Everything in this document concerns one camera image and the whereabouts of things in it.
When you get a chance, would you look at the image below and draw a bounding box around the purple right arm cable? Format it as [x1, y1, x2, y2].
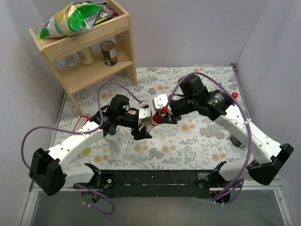
[168, 72, 253, 204]

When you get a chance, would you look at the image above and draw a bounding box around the dark food can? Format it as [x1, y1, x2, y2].
[100, 41, 118, 66]

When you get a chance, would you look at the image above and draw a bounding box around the white bottle black cap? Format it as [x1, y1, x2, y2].
[106, 127, 123, 152]

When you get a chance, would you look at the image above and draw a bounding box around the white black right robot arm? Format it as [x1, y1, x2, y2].
[153, 73, 293, 187]

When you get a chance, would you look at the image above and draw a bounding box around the dark purple snack box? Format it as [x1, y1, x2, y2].
[94, 3, 118, 26]

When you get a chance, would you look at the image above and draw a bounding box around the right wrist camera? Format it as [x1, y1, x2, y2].
[153, 94, 171, 114]

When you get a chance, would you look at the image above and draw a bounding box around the small glass bottle red rim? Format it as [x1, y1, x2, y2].
[146, 118, 158, 133]

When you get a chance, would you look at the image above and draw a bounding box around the red bottle cap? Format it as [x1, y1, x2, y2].
[231, 92, 238, 98]
[152, 113, 163, 124]

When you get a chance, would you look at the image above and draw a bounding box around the green chip bag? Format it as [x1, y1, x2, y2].
[39, 2, 102, 39]

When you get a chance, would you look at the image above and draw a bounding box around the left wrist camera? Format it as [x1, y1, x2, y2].
[138, 108, 152, 121]

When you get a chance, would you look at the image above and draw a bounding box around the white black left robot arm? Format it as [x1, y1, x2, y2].
[29, 94, 152, 196]

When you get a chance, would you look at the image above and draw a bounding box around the wooden shelf unit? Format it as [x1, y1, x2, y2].
[29, 0, 138, 114]

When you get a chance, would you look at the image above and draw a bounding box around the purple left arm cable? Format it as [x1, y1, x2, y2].
[21, 82, 146, 215]

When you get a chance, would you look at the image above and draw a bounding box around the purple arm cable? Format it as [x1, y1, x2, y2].
[21, 82, 146, 215]
[168, 72, 253, 204]

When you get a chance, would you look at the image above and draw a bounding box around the cream jar on shelf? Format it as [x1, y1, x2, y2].
[77, 47, 95, 65]

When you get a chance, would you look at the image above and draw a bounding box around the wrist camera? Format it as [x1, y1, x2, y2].
[153, 94, 171, 114]
[138, 108, 152, 121]

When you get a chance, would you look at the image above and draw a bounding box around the clear glass on shelf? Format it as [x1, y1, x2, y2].
[64, 55, 76, 68]

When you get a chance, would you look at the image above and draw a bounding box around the yellow cap bottle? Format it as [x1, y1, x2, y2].
[82, 147, 91, 155]

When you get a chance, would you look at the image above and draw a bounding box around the red snack box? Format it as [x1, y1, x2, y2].
[73, 115, 90, 132]

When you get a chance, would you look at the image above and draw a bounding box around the aluminium frame rail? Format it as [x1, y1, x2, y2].
[235, 170, 294, 226]

